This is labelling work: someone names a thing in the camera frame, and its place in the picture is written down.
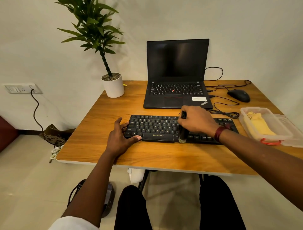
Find person's left hand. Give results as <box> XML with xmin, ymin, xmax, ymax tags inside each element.
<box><xmin>105</xmin><ymin>117</ymin><xmax>143</xmax><ymax>159</ymax></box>

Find person's right hand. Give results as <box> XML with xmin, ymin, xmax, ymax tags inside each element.
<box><xmin>177</xmin><ymin>105</ymin><xmax>220</xmax><ymax>138</ymax></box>

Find black cleaning brush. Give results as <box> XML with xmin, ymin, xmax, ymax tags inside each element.
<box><xmin>178</xmin><ymin>111</ymin><xmax>188</xmax><ymax>144</ymax></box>

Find black keyboard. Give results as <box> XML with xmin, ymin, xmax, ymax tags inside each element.
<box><xmin>124</xmin><ymin>114</ymin><xmax>240</xmax><ymax>145</ymax></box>

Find clear plastic container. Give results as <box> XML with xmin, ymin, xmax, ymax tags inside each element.
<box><xmin>238</xmin><ymin>107</ymin><xmax>294</xmax><ymax>145</ymax></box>

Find yellow cloth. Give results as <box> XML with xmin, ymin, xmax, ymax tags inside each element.
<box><xmin>246</xmin><ymin>112</ymin><xmax>277</xmax><ymax>140</ymax></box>

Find clear lid with orange clips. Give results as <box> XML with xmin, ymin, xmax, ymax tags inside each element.
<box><xmin>260</xmin><ymin>114</ymin><xmax>303</xmax><ymax>148</ymax></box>

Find person's left forearm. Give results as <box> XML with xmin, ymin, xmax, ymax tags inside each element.
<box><xmin>61</xmin><ymin>151</ymin><xmax>118</xmax><ymax>228</ymax></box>

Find person's right forearm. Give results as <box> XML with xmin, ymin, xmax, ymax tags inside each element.
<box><xmin>217</xmin><ymin>129</ymin><xmax>303</xmax><ymax>213</ymax></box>

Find person's black trousers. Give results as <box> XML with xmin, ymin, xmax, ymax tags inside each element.
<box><xmin>114</xmin><ymin>175</ymin><xmax>247</xmax><ymax>230</ymax></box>

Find person's white shirt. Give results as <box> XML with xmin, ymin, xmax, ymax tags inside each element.
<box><xmin>48</xmin><ymin>215</ymin><xmax>100</xmax><ymax>230</ymax></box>

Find red wrist band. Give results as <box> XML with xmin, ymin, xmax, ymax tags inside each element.
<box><xmin>214</xmin><ymin>125</ymin><xmax>231</xmax><ymax>143</ymax></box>

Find black computer mouse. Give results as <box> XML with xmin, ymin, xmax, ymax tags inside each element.
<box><xmin>227</xmin><ymin>89</ymin><xmax>251</xmax><ymax>103</ymax></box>

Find white plant pot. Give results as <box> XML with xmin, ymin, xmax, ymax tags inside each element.
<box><xmin>101</xmin><ymin>73</ymin><xmax>125</xmax><ymax>99</ymax></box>

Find black woven basket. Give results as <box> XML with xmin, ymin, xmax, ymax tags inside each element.
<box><xmin>67</xmin><ymin>179</ymin><xmax>116</xmax><ymax>218</ymax></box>

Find black laptop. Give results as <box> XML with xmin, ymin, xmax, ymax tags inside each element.
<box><xmin>143</xmin><ymin>39</ymin><xmax>213</xmax><ymax>110</ymax></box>

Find brown patterned bag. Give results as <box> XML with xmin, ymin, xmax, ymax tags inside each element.
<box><xmin>39</xmin><ymin>124</ymin><xmax>76</xmax><ymax>147</ymax></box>

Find white flower bunch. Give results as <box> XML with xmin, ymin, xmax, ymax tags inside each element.
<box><xmin>48</xmin><ymin>145</ymin><xmax>64</xmax><ymax>164</ymax></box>

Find dark brown cabinet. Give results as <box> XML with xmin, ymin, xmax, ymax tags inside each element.
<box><xmin>0</xmin><ymin>115</ymin><xmax>19</xmax><ymax>153</ymax></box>

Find green leafy plant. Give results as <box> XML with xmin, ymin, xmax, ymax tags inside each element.
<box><xmin>55</xmin><ymin>0</ymin><xmax>127</xmax><ymax>77</ymax></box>

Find black cables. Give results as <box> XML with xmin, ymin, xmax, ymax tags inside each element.
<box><xmin>208</xmin><ymin>94</ymin><xmax>240</xmax><ymax>119</ymax></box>

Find black laptop charger cable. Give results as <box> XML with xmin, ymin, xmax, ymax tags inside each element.
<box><xmin>204</xmin><ymin>67</ymin><xmax>224</xmax><ymax>81</ymax></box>

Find black mouse cable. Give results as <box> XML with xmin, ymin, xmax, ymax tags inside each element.
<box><xmin>205</xmin><ymin>80</ymin><xmax>252</xmax><ymax>94</ymax></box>

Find black wall power cable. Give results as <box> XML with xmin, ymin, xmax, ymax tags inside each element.
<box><xmin>30</xmin><ymin>89</ymin><xmax>44</xmax><ymax>132</ymax></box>

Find white wall socket panel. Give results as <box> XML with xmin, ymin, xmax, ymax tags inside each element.
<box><xmin>2</xmin><ymin>83</ymin><xmax>44</xmax><ymax>95</ymax></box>

